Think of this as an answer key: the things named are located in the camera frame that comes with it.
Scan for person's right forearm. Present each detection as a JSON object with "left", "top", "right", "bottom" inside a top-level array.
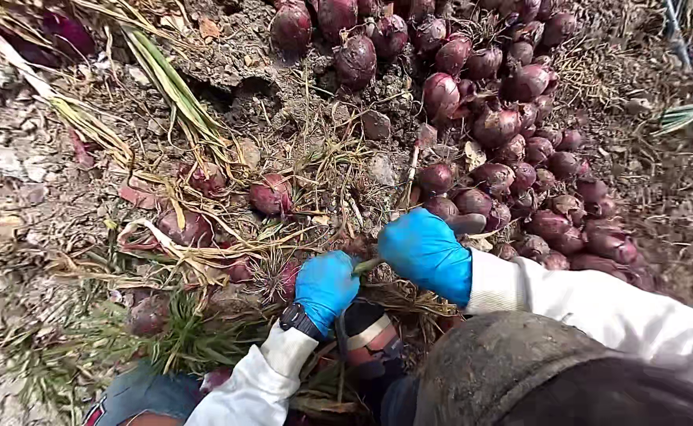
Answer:
[{"left": 465, "top": 247, "right": 693, "bottom": 396}]

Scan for red onion with roots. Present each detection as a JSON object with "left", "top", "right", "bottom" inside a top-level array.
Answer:
[{"left": 249, "top": 257, "right": 302, "bottom": 305}]

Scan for tangle of dry straw-coloured leaves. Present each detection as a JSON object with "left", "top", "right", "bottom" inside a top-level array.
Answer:
[{"left": 116, "top": 172, "right": 324, "bottom": 288}]

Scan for tan stone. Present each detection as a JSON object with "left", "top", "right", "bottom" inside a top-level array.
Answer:
[{"left": 235, "top": 138, "right": 262, "bottom": 170}]

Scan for person's left hand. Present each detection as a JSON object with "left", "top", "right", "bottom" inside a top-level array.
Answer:
[{"left": 294, "top": 250, "right": 361, "bottom": 340}]

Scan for clump of green grass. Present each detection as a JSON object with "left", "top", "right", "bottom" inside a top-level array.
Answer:
[{"left": 62, "top": 289, "right": 264, "bottom": 379}]

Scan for reddish-brown stone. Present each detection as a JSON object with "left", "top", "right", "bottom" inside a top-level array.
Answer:
[{"left": 361, "top": 109, "right": 391, "bottom": 141}]

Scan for person's right hand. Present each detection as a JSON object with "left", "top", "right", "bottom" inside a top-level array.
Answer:
[{"left": 377, "top": 207, "right": 473, "bottom": 309}]

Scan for blue-grey strip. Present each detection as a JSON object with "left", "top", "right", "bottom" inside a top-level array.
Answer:
[{"left": 664, "top": 0, "right": 693, "bottom": 71}]

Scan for green onion leaves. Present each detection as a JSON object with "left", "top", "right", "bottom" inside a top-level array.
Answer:
[{"left": 653, "top": 96, "right": 693, "bottom": 136}]

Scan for grey stone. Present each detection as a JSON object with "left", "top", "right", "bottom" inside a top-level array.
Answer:
[{"left": 368, "top": 154, "right": 396, "bottom": 187}]

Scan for person's left forearm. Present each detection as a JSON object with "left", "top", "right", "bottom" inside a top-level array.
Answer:
[{"left": 184, "top": 303, "right": 326, "bottom": 426}]

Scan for bunch of green-yellow onion leaves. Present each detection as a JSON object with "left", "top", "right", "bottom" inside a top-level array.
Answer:
[{"left": 120, "top": 24, "right": 238, "bottom": 174}]

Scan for pale dry leaf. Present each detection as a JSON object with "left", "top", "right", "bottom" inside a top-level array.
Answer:
[{"left": 464, "top": 141, "right": 487, "bottom": 172}]

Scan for person's legs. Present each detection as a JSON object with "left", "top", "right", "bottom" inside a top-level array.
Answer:
[{"left": 82, "top": 299, "right": 693, "bottom": 426}]

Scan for flat reddish stone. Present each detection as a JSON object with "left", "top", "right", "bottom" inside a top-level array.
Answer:
[{"left": 117, "top": 177, "right": 165, "bottom": 210}]

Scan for dark purple onion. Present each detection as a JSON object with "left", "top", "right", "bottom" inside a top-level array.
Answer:
[{"left": 41, "top": 8, "right": 97, "bottom": 62}]

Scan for bunch of dry onion leaves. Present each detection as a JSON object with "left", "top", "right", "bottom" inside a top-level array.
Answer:
[{"left": 0, "top": 28, "right": 135, "bottom": 169}]

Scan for pile of red onions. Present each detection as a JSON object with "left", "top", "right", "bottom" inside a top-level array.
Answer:
[{"left": 270, "top": 0, "right": 658, "bottom": 292}]

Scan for knife with grey-brown handle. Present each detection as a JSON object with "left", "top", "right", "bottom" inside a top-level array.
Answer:
[{"left": 446, "top": 212, "right": 487, "bottom": 235}]

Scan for green onion stem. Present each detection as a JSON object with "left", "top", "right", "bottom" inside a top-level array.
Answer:
[{"left": 352, "top": 256, "right": 385, "bottom": 277}]

